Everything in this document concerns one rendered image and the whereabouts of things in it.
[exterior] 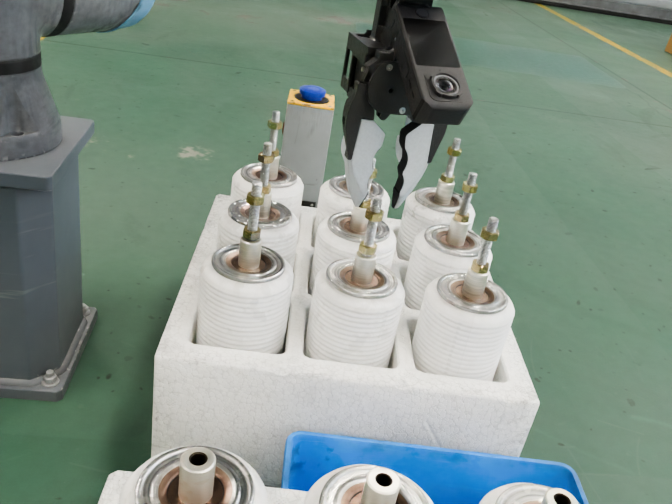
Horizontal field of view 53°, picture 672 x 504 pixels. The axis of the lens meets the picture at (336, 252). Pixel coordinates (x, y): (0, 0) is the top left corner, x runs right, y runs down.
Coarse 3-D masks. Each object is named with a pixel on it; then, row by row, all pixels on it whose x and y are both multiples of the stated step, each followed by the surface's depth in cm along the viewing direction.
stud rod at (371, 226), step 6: (372, 198) 67; (378, 198) 66; (372, 204) 67; (378, 204) 66; (372, 210) 67; (378, 210) 67; (372, 222) 67; (372, 228) 68; (366, 234) 68; (372, 234) 68; (366, 240) 68; (372, 240) 68
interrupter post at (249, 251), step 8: (240, 240) 68; (256, 240) 68; (240, 248) 69; (248, 248) 68; (256, 248) 68; (240, 256) 69; (248, 256) 68; (256, 256) 69; (240, 264) 69; (248, 264) 69; (256, 264) 69
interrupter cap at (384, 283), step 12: (336, 264) 72; (348, 264) 72; (336, 276) 70; (348, 276) 71; (384, 276) 71; (336, 288) 68; (348, 288) 68; (360, 288) 69; (372, 288) 69; (384, 288) 69; (396, 288) 70
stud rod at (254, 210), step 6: (252, 186) 66; (258, 186) 65; (252, 192) 66; (258, 192) 66; (252, 210) 67; (258, 210) 67; (252, 216) 67; (258, 216) 67; (252, 222) 67; (252, 228) 68; (252, 240) 68
